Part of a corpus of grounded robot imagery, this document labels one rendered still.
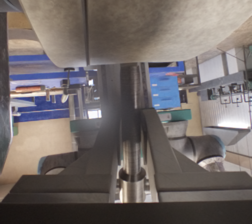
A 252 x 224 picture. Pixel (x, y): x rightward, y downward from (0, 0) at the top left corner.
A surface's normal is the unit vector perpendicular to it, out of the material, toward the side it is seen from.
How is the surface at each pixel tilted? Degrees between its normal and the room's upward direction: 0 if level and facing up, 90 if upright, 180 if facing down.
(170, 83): 90
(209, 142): 131
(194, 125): 90
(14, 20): 90
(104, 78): 90
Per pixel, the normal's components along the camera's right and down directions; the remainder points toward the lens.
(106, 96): 0.15, -0.09
